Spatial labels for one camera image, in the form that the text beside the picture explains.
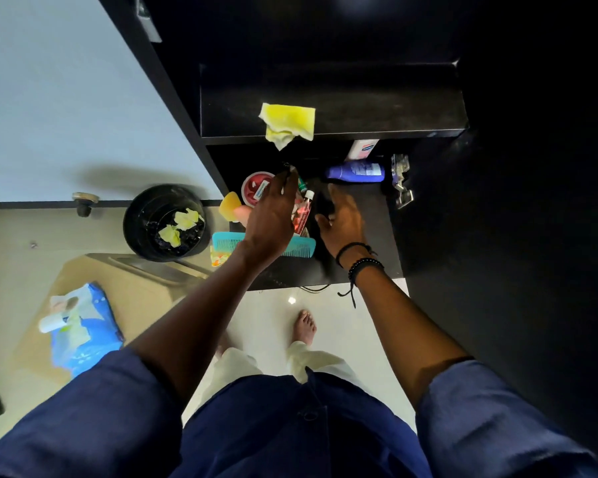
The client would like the person's right hand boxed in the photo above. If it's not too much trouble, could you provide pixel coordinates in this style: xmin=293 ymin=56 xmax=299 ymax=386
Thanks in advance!
xmin=314 ymin=183 xmax=375 ymax=270

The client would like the person's left hand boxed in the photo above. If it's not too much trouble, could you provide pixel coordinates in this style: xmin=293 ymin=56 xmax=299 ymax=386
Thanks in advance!
xmin=243 ymin=166 xmax=300 ymax=267

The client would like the red cream jar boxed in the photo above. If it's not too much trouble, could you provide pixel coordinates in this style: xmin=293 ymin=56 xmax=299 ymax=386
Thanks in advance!
xmin=241 ymin=171 xmax=276 ymax=208

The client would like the yellow makeup sponge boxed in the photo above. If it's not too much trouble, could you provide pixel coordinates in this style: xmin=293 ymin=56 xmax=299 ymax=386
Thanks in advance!
xmin=218 ymin=191 xmax=243 ymax=223

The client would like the teal comb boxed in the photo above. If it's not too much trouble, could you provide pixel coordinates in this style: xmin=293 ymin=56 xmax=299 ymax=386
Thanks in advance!
xmin=212 ymin=231 xmax=317 ymax=258

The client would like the blue lotion bottle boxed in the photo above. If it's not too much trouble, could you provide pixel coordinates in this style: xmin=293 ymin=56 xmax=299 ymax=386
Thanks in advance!
xmin=326 ymin=161 xmax=385 ymax=184

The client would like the pink lotion bottle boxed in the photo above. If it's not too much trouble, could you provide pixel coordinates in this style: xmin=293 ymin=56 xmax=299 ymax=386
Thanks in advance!
xmin=346 ymin=139 xmax=379 ymax=161

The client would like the yellow cleaning wipe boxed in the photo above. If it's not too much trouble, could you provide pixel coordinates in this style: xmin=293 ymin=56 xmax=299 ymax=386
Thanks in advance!
xmin=258 ymin=102 xmax=316 ymax=151

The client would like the person's right forearm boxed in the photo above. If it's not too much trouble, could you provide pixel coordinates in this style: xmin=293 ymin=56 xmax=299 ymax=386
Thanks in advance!
xmin=348 ymin=263 xmax=472 ymax=409

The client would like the person's left forearm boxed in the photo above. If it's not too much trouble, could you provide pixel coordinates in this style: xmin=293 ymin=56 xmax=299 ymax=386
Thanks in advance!
xmin=127 ymin=248 xmax=260 ymax=404

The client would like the person's right foot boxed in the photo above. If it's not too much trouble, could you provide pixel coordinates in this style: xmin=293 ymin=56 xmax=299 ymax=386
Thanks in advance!
xmin=292 ymin=309 xmax=318 ymax=347

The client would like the silver cabinet hinge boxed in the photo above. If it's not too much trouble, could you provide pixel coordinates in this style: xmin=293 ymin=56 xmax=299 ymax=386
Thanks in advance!
xmin=391 ymin=153 xmax=415 ymax=210

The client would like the crumpled yellow wipe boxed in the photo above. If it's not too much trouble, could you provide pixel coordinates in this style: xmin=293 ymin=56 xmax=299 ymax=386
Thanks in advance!
xmin=173 ymin=208 xmax=205 ymax=231
xmin=157 ymin=224 xmax=182 ymax=248

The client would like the black shelf board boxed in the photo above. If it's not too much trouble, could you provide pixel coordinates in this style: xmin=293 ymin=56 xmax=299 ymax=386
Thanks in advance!
xmin=199 ymin=62 xmax=468 ymax=145

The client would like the black waste bin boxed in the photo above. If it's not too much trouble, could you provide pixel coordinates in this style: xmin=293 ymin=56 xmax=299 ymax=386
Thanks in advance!
xmin=123 ymin=183 xmax=211 ymax=263

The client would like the beige plastic stool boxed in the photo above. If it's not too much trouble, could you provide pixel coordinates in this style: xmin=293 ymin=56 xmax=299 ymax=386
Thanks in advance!
xmin=12 ymin=252 xmax=213 ymax=384

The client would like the black cabinet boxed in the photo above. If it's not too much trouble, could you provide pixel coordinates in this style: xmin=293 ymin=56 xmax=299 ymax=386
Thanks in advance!
xmin=97 ymin=0 xmax=598 ymax=469

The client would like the navy blue shirt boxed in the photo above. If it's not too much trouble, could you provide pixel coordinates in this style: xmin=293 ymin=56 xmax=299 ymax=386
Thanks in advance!
xmin=0 ymin=348 xmax=598 ymax=478

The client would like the blue wipes packet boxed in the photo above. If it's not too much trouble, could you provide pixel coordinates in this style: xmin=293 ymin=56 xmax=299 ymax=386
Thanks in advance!
xmin=49 ymin=282 xmax=126 ymax=379

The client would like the white cabinet door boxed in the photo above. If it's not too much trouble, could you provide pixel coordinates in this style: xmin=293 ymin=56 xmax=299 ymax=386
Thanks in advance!
xmin=0 ymin=0 xmax=224 ymax=210

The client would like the small white roll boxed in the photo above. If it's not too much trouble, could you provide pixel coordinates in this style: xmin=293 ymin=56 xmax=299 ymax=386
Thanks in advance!
xmin=38 ymin=312 xmax=70 ymax=334

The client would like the black thread bracelet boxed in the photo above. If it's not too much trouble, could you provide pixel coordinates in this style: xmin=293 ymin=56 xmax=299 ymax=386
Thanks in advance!
xmin=335 ymin=242 xmax=378 ymax=309

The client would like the black bead bracelet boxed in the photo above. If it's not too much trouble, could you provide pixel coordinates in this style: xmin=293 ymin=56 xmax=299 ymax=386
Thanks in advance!
xmin=348 ymin=257 xmax=385 ymax=287

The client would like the silver door hinge bracket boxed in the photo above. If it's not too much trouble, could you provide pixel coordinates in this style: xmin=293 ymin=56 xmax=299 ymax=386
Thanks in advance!
xmin=135 ymin=0 xmax=163 ymax=44

